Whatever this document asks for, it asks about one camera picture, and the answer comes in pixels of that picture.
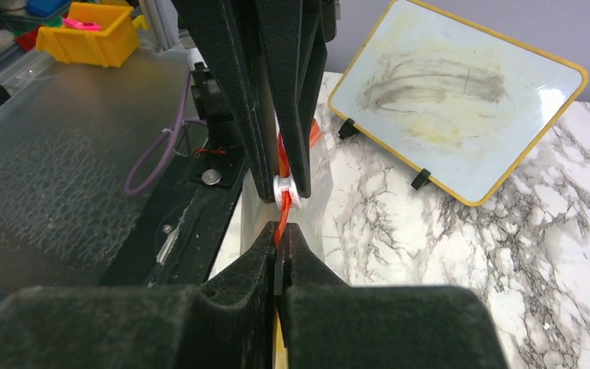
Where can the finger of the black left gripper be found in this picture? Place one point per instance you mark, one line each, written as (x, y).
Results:
(227, 36)
(294, 44)

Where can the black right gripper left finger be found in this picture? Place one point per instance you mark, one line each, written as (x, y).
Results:
(226, 322)

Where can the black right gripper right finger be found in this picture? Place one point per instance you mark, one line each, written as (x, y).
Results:
(327, 323)

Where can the clear orange zip top bag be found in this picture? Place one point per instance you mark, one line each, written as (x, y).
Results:
(287, 193)

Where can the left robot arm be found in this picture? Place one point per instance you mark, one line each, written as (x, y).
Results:
(212, 105)

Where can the yellow plastic storage bin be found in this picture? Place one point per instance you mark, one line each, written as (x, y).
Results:
(109, 46)

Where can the white yellow-edged cutting board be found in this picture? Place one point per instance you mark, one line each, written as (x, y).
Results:
(461, 104)

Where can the pink object in bin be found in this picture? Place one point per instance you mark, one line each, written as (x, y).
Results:
(81, 26)

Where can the blue plastic bin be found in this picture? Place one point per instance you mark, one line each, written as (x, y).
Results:
(45, 8)

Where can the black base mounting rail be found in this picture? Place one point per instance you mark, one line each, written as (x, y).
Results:
(178, 235)

